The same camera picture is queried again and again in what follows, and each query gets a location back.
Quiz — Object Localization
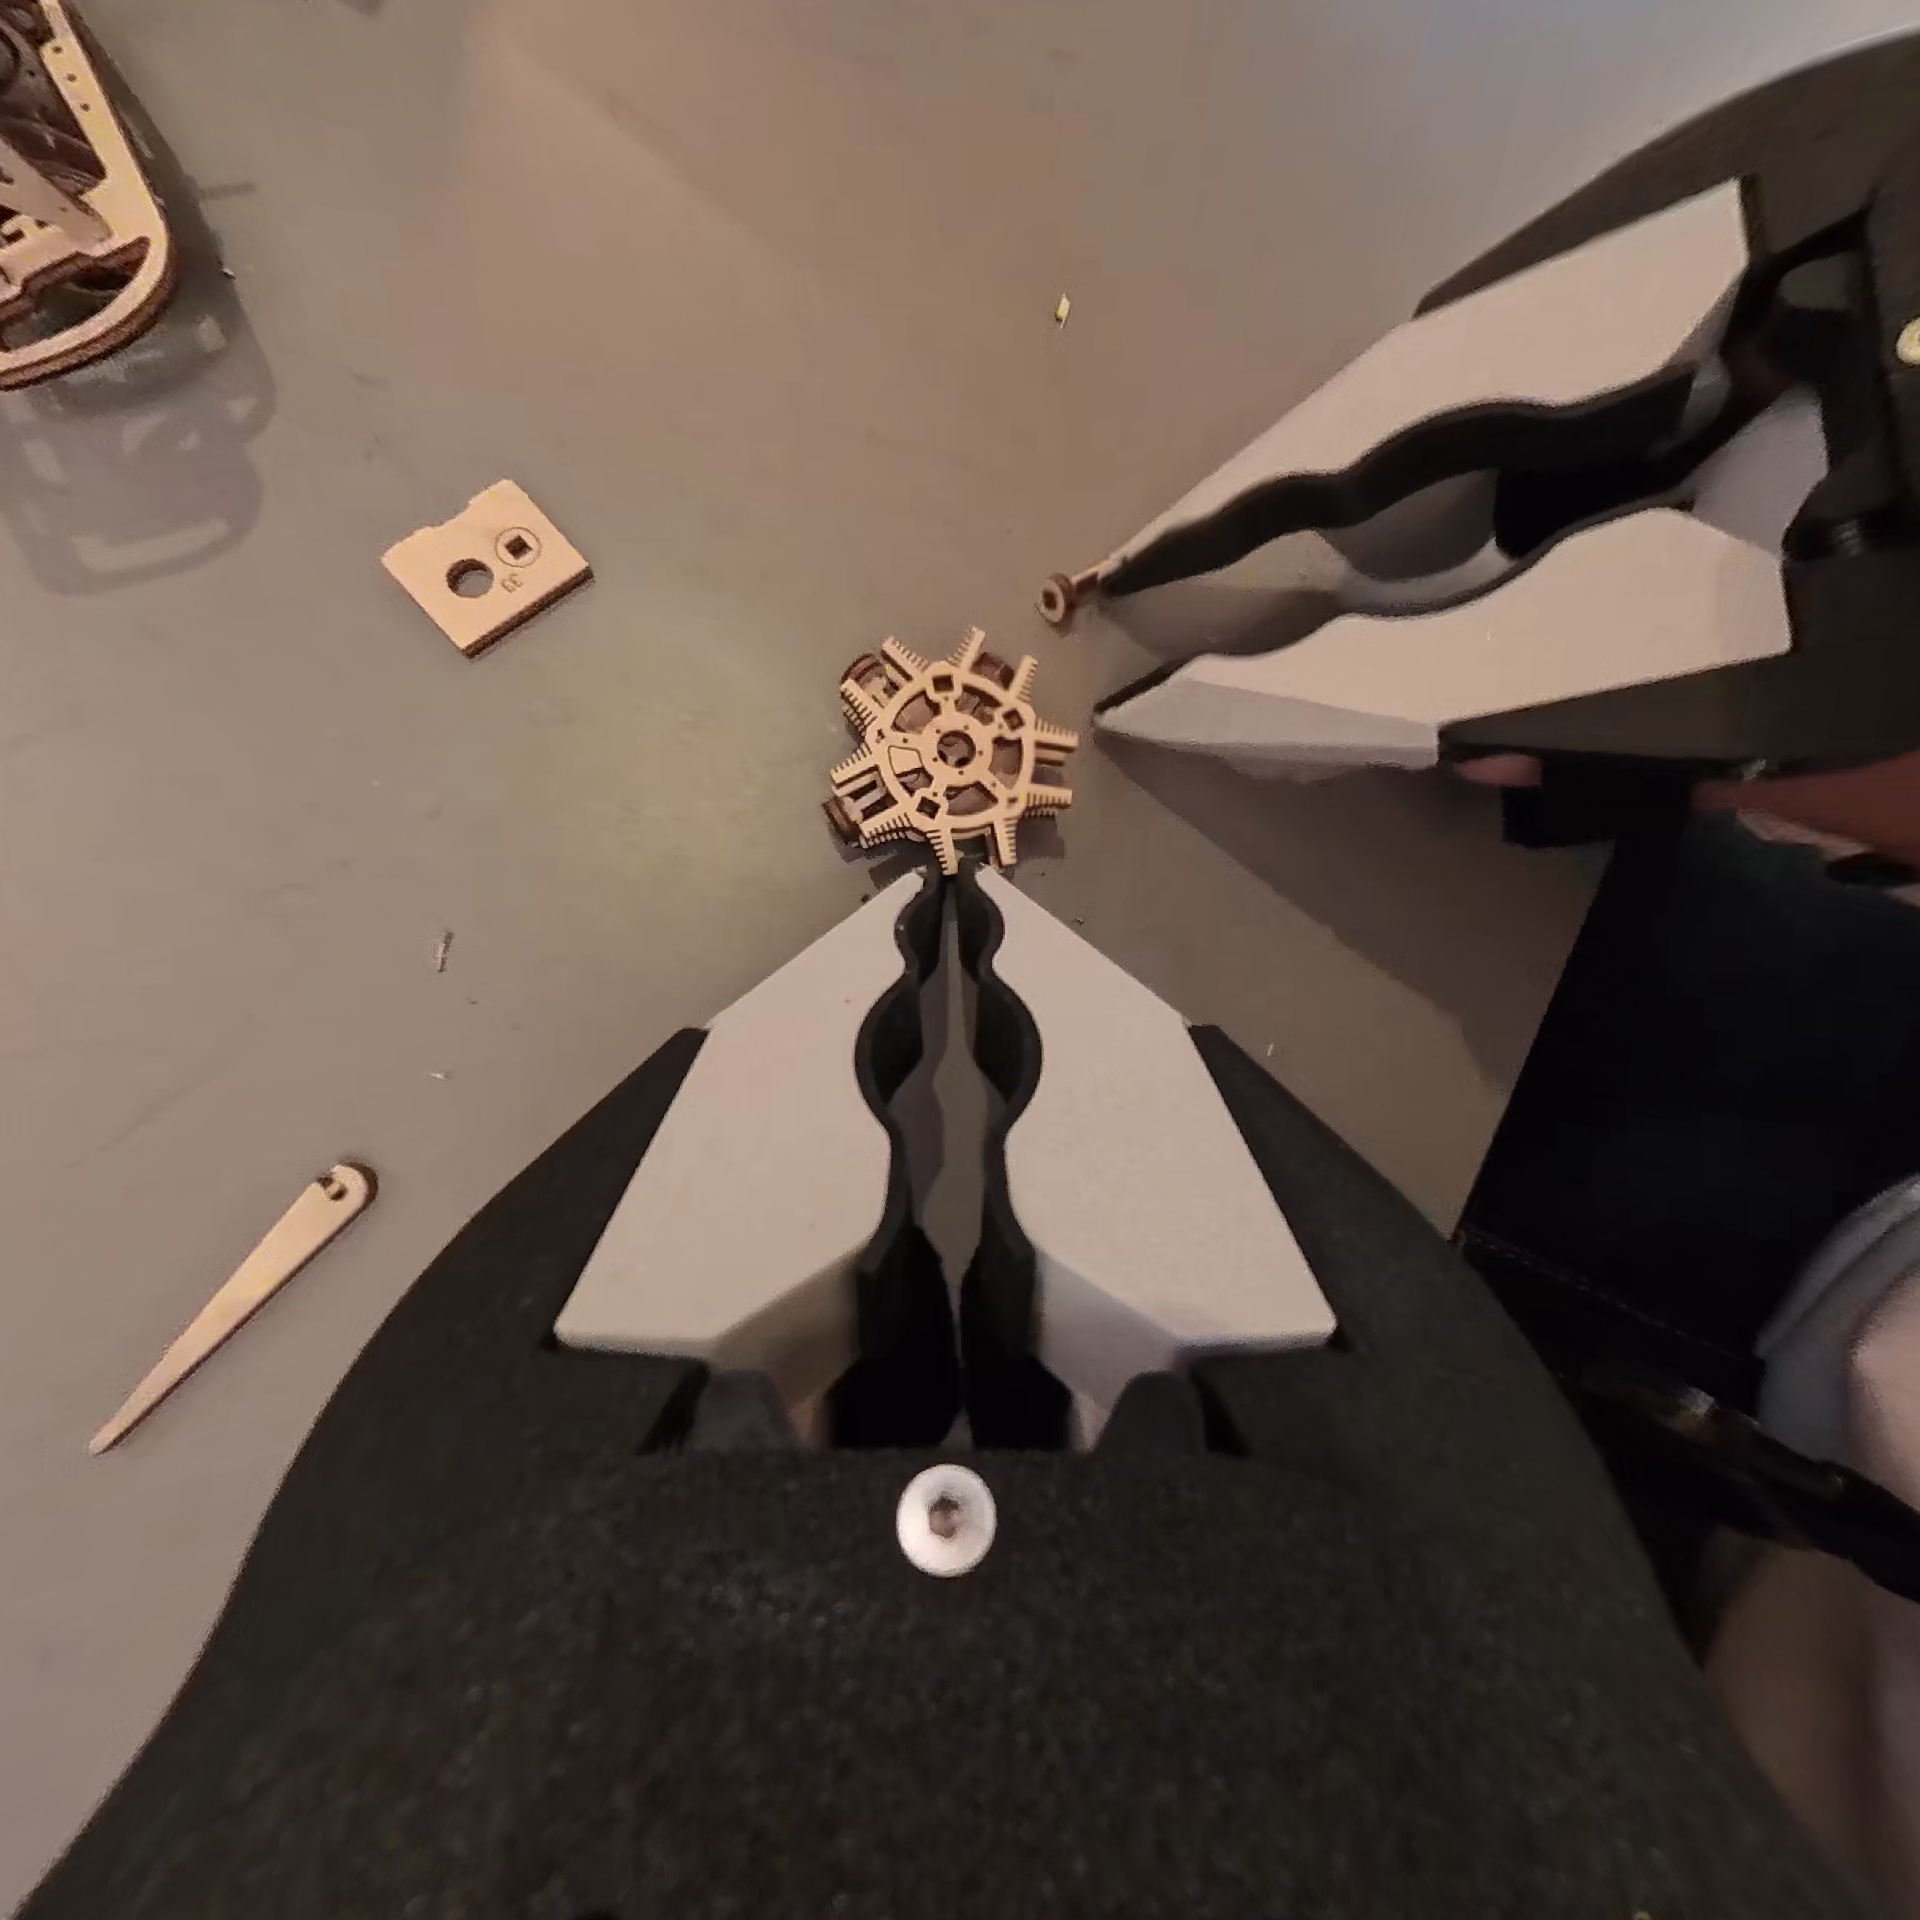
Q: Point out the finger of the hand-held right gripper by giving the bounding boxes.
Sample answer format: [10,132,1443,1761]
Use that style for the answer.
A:
[1089,507,1795,774]
[1099,176,1772,601]

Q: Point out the pointed wooden stick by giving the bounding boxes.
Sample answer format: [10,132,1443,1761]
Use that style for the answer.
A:
[88,1161,380,1456]

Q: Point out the person's right hand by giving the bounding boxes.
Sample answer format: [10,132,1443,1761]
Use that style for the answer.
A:
[1458,748,1920,870]

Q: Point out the wooden radial engine model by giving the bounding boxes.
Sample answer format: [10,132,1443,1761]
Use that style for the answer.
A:
[825,631,1082,875]

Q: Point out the person's dark jeans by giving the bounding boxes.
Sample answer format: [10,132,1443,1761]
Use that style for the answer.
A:
[1457,840,1920,1670]

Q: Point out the grey desk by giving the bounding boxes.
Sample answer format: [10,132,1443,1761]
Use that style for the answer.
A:
[0,0,1920,1913]

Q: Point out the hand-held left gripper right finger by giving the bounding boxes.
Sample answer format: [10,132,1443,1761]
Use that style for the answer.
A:
[954,870,1339,1393]

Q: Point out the square wooden plate with holes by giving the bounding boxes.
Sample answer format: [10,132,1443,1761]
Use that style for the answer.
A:
[380,478,594,664]

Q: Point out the wooden biplane model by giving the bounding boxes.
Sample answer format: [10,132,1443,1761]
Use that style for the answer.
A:
[0,0,187,396]

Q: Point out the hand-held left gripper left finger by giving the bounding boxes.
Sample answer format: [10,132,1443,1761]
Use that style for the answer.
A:
[551,871,946,1432]

